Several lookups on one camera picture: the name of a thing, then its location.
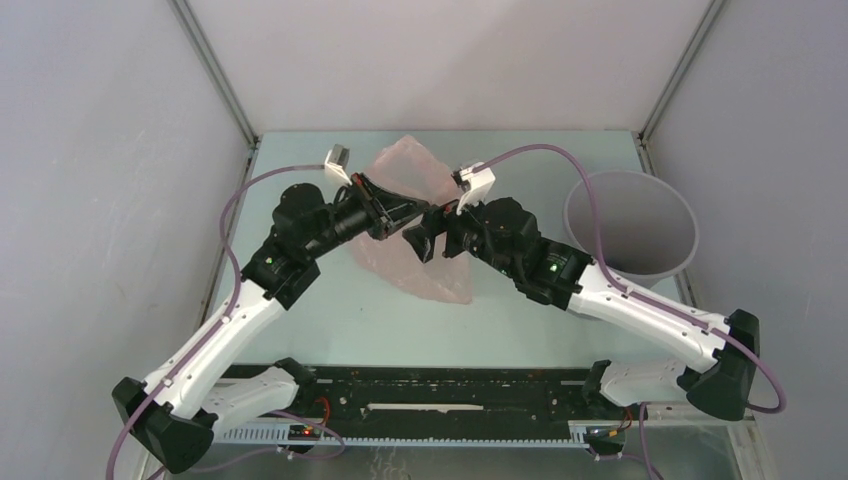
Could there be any metal corner post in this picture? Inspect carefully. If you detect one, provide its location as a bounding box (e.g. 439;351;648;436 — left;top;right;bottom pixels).
638;0;729;144
168;0;259;148

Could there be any grey trash bin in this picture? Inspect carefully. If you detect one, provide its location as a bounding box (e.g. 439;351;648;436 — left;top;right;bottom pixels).
589;170;700;288

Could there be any right metal corner post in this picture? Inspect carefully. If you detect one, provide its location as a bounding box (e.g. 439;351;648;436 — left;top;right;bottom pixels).
638;0;729;144

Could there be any purple cable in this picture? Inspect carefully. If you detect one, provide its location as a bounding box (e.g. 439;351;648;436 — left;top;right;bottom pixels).
104;164;349;480
480;144;788;415

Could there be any pink plastic trash bag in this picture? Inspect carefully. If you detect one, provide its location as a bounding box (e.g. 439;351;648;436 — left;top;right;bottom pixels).
349;135;473;305

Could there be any left metal corner post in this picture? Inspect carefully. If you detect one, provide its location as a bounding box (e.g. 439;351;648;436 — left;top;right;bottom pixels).
168;0;259;148

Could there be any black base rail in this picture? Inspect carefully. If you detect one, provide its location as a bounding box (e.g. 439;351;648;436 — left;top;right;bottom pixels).
286;365;639;440

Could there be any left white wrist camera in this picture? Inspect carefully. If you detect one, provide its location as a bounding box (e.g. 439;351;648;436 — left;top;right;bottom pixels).
323;144;352;188

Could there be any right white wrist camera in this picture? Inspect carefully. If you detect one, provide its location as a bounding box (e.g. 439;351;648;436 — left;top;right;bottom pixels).
452;162;496;215

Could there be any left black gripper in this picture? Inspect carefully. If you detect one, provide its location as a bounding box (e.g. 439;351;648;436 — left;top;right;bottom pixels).
305;173;429;260

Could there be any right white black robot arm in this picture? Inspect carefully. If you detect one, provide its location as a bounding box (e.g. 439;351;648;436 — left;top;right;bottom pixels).
403;198;759;421

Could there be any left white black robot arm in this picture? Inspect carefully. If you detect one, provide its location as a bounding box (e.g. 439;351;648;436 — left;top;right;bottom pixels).
112;174;430;474

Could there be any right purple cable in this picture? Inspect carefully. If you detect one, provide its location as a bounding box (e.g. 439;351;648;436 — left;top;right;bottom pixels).
480;144;788;415

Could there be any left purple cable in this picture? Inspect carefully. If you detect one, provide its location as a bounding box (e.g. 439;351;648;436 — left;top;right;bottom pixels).
104;164;349;480

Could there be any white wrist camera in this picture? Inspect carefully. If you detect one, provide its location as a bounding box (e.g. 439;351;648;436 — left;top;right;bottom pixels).
452;162;496;215
323;144;352;188

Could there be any white cable duct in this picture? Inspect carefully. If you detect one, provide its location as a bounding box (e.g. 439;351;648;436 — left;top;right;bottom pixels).
213;422;589;448

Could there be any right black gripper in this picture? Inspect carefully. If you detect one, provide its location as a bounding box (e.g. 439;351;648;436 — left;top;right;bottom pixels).
402;187;518;280

